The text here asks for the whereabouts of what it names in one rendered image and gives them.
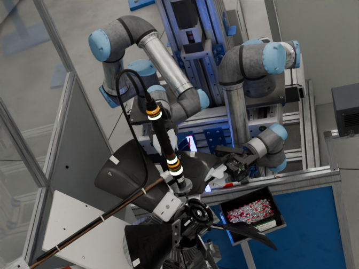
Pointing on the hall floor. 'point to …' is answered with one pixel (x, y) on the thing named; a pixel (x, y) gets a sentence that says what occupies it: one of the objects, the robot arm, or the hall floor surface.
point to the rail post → (343, 226)
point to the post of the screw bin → (248, 255)
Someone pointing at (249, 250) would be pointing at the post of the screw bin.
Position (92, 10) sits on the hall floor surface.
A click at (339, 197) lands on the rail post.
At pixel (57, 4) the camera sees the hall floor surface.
